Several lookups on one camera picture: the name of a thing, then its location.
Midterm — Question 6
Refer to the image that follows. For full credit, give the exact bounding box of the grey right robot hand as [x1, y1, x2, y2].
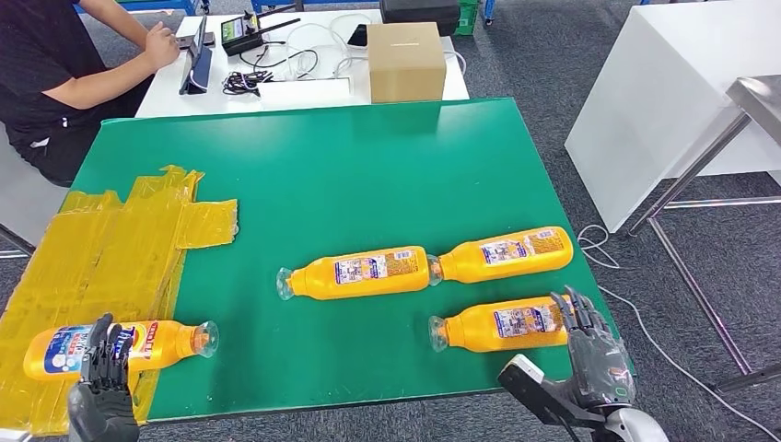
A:
[549, 285, 637, 411]

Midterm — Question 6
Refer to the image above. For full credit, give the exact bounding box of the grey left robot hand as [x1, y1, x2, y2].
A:
[66, 312, 142, 442]

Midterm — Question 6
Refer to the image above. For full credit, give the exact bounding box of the orange detergent bottle clear cap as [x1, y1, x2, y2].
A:
[275, 245, 432, 302]
[23, 320, 219, 382]
[426, 226, 575, 285]
[427, 295, 577, 354]

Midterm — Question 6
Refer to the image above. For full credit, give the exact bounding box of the yellow taped flattened cardboard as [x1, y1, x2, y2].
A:
[0, 164, 239, 437]

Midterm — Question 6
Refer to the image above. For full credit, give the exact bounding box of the white cabinet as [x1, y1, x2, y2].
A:
[564, 0, 781, 234]

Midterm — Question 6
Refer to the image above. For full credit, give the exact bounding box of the person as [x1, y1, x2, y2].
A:
[0, 0, 181, 189]

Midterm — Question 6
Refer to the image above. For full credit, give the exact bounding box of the tablet in dark case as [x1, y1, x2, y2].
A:
[178, 15, 214, 96]

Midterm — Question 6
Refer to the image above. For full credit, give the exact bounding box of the brown cardboard box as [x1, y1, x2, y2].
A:
[367, 22, 448, 104]

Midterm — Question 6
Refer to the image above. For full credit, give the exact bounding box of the person's right hand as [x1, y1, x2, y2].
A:
[144, 21, 181, 71]

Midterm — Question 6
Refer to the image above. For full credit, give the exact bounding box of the white flat box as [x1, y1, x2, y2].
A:
[258, 77, 354, 111]

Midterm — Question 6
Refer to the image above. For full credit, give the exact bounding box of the green plastic crate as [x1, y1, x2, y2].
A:
[454, 0, 480, 37]

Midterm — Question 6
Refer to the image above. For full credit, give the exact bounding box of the dark handheld phone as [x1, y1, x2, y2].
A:
[177, 31, 216, 50]

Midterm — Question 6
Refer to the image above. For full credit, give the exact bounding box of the black remote controller with antennas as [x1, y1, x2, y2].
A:
[220, 10, 302, 57]

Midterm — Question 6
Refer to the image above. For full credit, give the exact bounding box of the black carrying case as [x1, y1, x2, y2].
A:
[379, 0, 461, 38]

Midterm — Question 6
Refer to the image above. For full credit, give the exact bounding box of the white floor cable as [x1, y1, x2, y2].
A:
[576, 224, 781, 440]

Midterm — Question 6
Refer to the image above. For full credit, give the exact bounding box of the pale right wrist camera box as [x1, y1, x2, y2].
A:
[496, 354, 605, 428]

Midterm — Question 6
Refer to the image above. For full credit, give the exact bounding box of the steel frame table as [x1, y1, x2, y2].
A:
[628, 76, 781, 391]

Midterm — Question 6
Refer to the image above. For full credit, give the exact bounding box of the black cable bundle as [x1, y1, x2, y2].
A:
[222, 70, 275, 97]

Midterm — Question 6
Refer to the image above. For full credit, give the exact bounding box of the black looped desk cable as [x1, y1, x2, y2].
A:
[239, 45, 320, 80]

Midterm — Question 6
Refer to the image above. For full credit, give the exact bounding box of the white desk cable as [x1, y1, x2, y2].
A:
[283, 12, 370, 80]

